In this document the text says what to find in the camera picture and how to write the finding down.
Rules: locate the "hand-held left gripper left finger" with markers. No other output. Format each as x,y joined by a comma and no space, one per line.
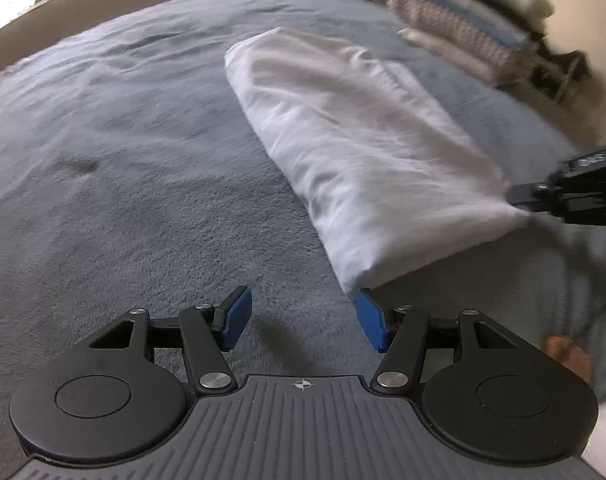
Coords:
235,319

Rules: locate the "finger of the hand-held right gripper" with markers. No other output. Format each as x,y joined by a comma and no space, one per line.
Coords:
525,195

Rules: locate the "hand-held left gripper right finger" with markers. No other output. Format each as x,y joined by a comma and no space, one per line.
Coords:
370,319

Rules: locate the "white shirt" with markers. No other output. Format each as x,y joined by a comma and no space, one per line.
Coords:
358,135

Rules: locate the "stack of folded clothes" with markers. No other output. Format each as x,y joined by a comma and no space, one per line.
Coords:
458,15

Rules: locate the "black metal stand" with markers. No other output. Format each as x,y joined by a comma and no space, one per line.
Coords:
563,80

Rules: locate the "grey bed blanket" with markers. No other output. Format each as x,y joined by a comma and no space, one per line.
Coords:
133,160

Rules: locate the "white fluffy cloth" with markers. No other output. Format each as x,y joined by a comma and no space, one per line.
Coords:
605,445

